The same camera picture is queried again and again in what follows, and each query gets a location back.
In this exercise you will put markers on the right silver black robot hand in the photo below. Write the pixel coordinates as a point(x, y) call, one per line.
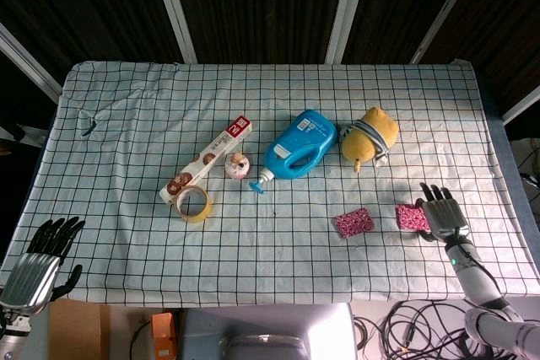
point(445, 216)

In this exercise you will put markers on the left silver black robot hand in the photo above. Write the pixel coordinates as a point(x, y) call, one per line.
point(29, 282)

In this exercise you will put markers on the pink sponge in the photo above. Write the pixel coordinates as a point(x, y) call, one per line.
point(354, 222)
point(410, 217)

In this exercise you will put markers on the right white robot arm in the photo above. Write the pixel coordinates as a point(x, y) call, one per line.
point(481, 280)

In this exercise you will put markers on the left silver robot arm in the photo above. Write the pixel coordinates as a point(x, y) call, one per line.
point(10, 334)

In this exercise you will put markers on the brown cardboard box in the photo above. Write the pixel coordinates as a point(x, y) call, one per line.
point(76, 330)

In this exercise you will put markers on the yellow plush toy striped scarf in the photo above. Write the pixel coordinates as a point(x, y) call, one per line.
point(367, 141)

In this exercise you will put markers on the orange small box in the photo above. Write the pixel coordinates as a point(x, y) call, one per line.
point(163, 334)

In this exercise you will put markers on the blue detergent pump bottle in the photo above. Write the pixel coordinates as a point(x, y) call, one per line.
point(300, 145)

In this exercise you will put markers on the white black checkered tablecloth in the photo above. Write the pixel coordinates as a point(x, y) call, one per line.
point(261, 250)

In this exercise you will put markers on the yellow tape roll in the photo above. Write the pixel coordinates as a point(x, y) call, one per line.
point(202, 210)

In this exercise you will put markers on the grey robot torso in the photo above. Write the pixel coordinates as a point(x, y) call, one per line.
point(270, 330)

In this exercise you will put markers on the small pink cupcake toy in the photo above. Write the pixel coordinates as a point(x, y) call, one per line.
point(237, 166)

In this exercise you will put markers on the long white cling film box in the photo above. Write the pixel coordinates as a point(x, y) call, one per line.
point(206, 158)

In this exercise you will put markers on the white frame post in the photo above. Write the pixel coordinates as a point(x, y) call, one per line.
point(29, 65)
point(173, 6)
point(447, 6)
point(347, 6)
point(523, 105)

